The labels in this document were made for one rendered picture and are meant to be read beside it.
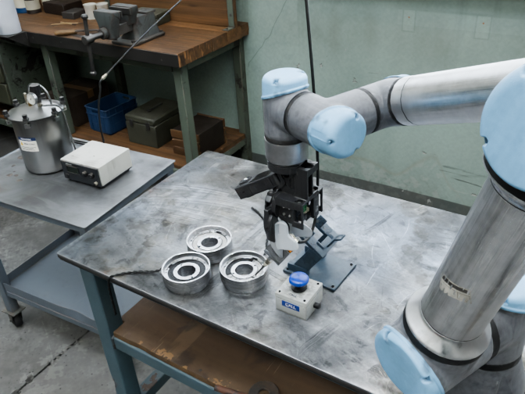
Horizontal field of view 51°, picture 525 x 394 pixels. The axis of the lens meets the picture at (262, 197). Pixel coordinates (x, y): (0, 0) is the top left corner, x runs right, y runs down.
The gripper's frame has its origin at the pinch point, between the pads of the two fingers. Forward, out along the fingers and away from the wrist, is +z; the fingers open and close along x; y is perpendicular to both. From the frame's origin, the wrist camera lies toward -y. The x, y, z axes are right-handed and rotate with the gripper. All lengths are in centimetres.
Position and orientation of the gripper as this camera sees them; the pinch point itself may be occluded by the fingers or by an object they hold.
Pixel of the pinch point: (281, 246)
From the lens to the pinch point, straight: 108.5
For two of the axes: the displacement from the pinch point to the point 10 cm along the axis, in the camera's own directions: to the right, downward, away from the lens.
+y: 8.2, 2.6, -5.1
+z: 0.6, 8.5, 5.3
